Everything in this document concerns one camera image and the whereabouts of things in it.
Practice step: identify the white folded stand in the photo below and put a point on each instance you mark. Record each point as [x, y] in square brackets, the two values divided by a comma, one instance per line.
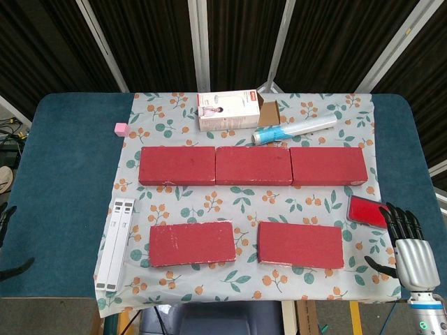
[115, 244]

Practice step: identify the beige hat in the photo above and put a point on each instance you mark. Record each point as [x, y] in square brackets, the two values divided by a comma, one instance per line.
[4, 178]

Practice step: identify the small pink cube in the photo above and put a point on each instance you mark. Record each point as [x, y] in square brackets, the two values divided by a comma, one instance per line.
[122, 129]

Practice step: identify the brown cardboard box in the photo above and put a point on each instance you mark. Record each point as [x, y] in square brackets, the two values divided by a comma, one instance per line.
[306, 319]

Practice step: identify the red flat tin case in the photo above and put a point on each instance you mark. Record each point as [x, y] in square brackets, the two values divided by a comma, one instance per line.
[365, 211]

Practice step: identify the clear film roll blue label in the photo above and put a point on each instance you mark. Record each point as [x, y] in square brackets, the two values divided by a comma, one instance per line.
[293, 129]

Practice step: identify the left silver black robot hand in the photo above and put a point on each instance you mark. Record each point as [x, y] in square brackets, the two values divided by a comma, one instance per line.
[14, 270]

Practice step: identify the white product carton box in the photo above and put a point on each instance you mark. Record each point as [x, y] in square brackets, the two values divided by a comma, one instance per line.
[227, 111]

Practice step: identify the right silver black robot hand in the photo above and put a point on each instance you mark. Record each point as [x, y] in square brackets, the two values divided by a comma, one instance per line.
[415, 258]

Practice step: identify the white partition frame post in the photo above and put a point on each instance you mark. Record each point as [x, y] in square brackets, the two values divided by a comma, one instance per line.
[397, 45]
[101, 45]
[282, 42]
[200, 45]

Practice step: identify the floral print tablecloth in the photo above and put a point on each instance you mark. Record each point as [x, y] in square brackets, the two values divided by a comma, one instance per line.
[244, 206]

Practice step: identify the teal table cover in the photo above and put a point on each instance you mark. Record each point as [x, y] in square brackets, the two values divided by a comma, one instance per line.
[63, 174]

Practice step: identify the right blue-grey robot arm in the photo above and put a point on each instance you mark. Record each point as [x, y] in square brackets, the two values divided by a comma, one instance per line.
[426, 314]

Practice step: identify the dark blue-grey robot base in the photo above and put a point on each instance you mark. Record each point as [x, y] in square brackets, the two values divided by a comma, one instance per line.
[216, 319]

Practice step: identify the red brick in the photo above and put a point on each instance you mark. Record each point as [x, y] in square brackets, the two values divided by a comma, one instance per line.
[328, 164]
[300, 244]
[253, 164]
[174, 164]
[192, 244]

